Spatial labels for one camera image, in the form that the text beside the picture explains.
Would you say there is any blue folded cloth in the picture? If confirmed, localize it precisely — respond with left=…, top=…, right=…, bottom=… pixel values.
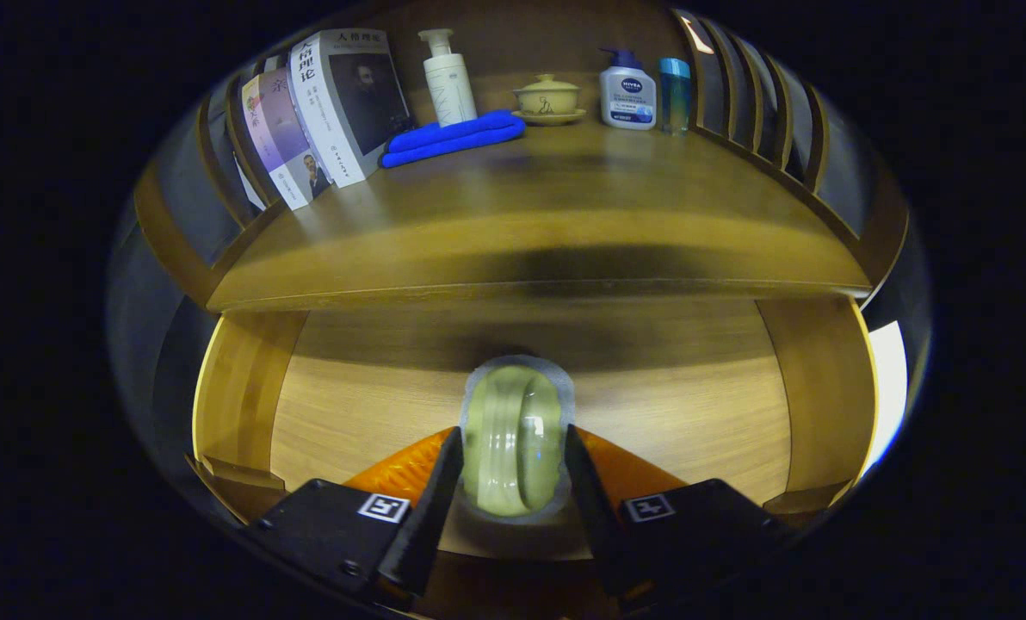
left=379, top=109, right=528, bottom=170

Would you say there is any white blue lotion bottle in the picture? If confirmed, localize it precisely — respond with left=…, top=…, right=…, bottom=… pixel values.
left=599, top=47, right=658, bottom=131

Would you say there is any green ornament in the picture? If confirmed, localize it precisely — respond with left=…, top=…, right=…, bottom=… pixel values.
left=460, top=355, right=576, bottom=526

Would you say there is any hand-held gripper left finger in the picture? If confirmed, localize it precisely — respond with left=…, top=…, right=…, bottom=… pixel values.
left=250, top=426, right=465, bottom=604

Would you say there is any thin white book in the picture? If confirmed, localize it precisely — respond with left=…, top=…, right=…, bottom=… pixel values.
left=259, top=57, right=300, bottom=104

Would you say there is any purple book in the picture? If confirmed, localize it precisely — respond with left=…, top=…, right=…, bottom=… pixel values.
left=239, top=67, right=335, bottom=212

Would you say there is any white pump bottle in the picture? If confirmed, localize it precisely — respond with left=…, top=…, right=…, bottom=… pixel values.
left=418, top=28, right=479, bottom=128

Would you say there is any white sheet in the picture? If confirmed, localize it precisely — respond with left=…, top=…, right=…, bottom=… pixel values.
left=857, top=320, right=908, bottom=483

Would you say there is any thick white book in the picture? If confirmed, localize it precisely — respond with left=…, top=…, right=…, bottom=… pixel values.
left=287, top=28, right=415, bottom=189

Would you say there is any yellow lidded teacup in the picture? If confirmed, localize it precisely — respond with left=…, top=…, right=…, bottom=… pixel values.
left=511, top=73, right=588, bottom=127

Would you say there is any brown wooden drawer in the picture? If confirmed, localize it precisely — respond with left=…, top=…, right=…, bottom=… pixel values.
left=186, top=297, right=881, bottom=620

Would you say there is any teal bottle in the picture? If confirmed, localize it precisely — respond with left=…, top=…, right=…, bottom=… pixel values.
left=658, top=58, right=692, bottom=137

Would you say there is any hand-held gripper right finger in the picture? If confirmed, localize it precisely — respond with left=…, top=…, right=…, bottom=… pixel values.
left=563, top=424, right=798, bottom=604

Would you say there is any wooden countertop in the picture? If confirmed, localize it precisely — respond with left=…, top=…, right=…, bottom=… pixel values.
left=206, top=121, right=874, bottom=313

